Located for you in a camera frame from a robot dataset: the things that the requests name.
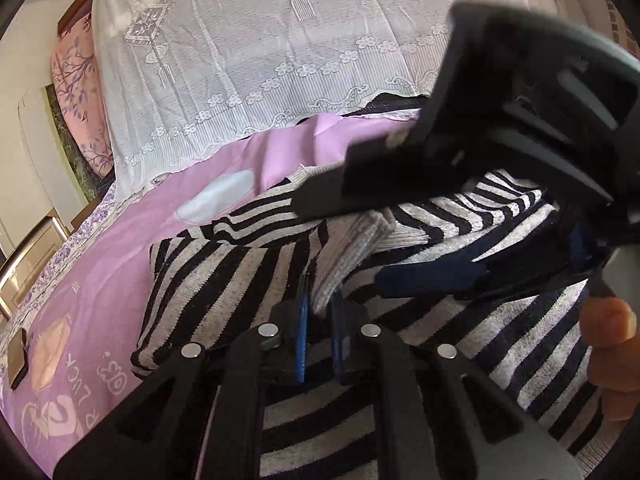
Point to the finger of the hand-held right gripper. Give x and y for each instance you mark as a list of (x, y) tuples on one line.
[(440, 270), (380, 175)]

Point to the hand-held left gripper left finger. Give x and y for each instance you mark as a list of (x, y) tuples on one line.
[(301, 345)]

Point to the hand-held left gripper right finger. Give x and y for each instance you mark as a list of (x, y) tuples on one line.
[(341, 345)]

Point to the black and white striped sweater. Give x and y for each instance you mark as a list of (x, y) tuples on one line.
[(225, 280)]

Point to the person's right hand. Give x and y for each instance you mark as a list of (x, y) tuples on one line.
[(607, 340)]

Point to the dark cloth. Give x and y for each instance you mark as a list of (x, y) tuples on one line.
[(395, 102)]

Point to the white lace cloth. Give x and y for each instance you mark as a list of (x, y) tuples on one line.
[(250, 35)]

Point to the pink printed blanket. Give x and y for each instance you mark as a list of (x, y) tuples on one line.
[(125, 240)]

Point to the purple floral bedsheet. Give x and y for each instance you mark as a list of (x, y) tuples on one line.
[(52, 265)]

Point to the small dark flat object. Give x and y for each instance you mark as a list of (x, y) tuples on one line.
[(19, 360)]

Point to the wooden furniture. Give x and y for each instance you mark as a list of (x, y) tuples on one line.
[(35, 250)]

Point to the pink floral pillow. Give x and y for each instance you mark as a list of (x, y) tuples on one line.
[(80, 85)]

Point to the green patterned panel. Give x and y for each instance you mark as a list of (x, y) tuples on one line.
[(67, 135)]

